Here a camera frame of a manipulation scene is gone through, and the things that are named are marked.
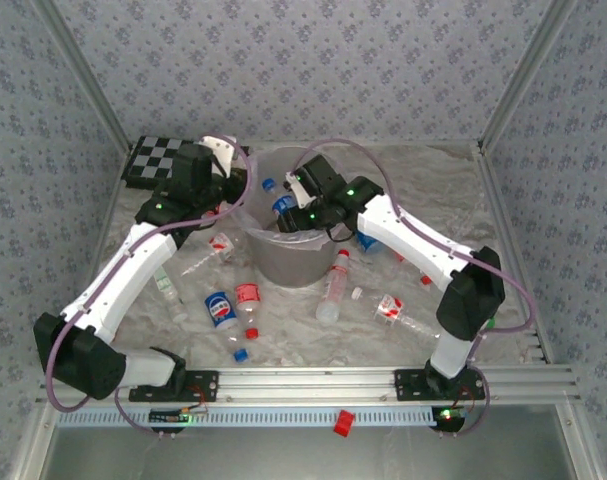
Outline dark blue label bottle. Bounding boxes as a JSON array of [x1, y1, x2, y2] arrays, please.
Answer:
[[271, 194, 299, 217]]

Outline translucent grey plastic bin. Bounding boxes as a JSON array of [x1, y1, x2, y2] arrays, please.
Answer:
[[242, 144, 352, 290]]

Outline crushed blue label bottle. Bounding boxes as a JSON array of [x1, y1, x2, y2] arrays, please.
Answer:
[[355, 230, 385, 255]]

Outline twisted clear bottle red-white label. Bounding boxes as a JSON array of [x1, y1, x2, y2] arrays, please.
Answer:
[[180, 232, 237, 279]]

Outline white translucent bottle red cap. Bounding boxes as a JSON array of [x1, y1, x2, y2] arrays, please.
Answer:
[[315, 248, 352, 325]]

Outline red label bottle red cap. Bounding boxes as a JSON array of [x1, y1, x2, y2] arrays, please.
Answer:
[[234, 283, 263, 341]]

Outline blue label bottle blue cap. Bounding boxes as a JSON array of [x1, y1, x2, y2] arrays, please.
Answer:
[[204, 290, 250, 362]]

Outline clear bottle green label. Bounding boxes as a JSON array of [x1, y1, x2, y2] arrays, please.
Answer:
[[152, 267, 189, 324]]

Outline red-white label bottle white cap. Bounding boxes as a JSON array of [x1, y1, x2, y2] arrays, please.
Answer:
[[351, 285, 442, 339]]

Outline pink plastic bin liner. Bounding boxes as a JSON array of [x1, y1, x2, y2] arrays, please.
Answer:
[[232, 145, 357, 254]]

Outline black and grey checkerboard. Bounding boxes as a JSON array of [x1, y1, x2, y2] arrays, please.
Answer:
[[124, 134, 252, 192]]

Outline small red plastic block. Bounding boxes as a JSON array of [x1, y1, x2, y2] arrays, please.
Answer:
[[333, 408, 355, 439]]

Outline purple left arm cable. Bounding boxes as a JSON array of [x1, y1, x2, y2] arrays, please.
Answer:
[[32, 132, 254, 441]]

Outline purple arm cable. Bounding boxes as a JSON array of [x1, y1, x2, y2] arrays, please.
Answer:
[[290, 138, 538, 437], [32, 132, 254, 441]]

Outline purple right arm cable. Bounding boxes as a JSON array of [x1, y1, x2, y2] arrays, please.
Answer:
[[290, 138, 538, 437]]

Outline aluminium left frame post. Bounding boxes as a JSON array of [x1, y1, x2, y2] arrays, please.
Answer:
[[31, 0, 134, 151]]

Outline aluminium frame post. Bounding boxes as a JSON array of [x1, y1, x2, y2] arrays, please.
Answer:
[[480, 0, 580, 151], [31, 0, 134, 151]]

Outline aluminium frame rail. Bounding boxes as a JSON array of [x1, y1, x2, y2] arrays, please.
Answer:
[[35, 363, 582, 407]]

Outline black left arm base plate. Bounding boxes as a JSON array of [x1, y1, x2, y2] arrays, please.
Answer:
[[128, 368, 220, 404]]

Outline slotted grey cable duct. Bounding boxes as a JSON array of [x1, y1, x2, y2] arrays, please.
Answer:
[[57, 405, 442, 430]]

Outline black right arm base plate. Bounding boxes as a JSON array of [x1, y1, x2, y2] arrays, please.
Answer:
[[393, 367, 487, 404]]

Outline aluminium right frame post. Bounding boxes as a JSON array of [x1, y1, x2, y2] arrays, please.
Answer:
[[480, 0, 580, 151]]

